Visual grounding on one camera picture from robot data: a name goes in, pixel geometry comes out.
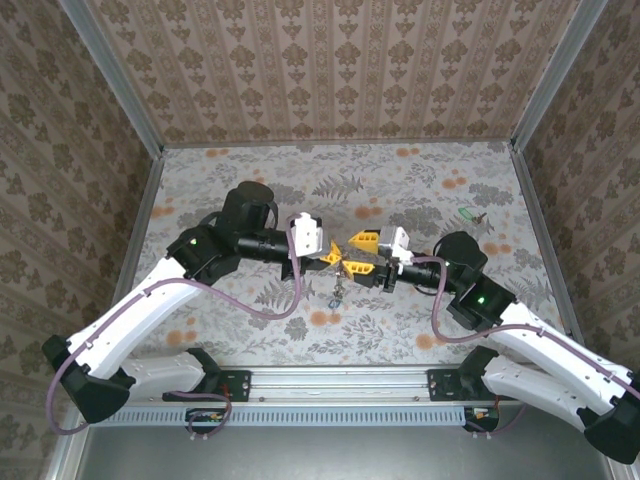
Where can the silver keyring bunch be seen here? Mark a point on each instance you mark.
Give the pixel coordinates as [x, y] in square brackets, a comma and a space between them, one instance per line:
[339, 280]

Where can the green capped key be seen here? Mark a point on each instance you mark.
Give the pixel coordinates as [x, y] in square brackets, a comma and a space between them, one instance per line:
[466, 213]

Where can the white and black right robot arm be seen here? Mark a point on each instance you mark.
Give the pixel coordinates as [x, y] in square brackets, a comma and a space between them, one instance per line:
[550, 345]

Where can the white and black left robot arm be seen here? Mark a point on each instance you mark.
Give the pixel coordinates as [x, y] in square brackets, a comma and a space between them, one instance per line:
[135, 325]

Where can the floral table mat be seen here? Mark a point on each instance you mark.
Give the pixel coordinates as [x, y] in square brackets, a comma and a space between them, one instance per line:
[350, 200]

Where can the grey metal panel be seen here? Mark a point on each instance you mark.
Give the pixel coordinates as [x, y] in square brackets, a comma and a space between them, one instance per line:
[325, 455]

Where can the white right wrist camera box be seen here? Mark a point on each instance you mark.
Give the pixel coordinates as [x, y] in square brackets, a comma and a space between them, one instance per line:
[395, 244]

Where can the aluminium side rail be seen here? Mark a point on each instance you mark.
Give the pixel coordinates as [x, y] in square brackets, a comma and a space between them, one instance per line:
[145, 205]
[536, 210]

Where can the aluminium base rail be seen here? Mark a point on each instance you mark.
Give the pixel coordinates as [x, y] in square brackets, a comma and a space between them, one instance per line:
[340, 382]

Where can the aluminium frame post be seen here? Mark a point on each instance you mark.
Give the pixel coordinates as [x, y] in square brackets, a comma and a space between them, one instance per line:
[555, 70]
[110, 75]

